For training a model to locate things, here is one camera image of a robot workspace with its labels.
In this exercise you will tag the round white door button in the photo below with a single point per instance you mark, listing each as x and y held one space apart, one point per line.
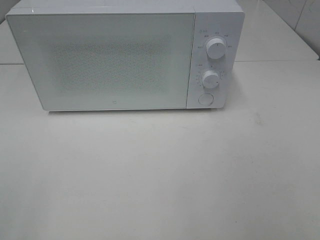
206 99

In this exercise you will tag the white timer knob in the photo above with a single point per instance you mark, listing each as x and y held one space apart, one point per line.
211 79

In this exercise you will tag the white microwave door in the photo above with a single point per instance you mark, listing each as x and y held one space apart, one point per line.
83 62

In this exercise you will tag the upper white power knob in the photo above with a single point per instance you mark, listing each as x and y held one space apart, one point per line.
216 47

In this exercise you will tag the white microwave oven body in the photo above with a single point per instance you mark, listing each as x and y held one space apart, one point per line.
223 18

